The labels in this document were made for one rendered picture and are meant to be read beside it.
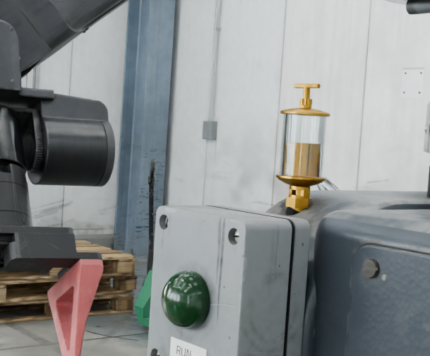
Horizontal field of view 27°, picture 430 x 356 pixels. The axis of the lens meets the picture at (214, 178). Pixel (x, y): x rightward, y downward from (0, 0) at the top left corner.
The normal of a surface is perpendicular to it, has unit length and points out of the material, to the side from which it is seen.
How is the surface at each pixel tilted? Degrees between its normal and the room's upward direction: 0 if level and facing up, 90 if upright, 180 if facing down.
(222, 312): 90
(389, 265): 90
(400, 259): 90
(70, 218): 90
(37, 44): 74
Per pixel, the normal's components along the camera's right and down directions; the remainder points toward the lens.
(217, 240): -0.77, -0.02
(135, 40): 0.63, 0.08
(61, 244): 0.50, -0.44
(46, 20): 0.52, -0.16
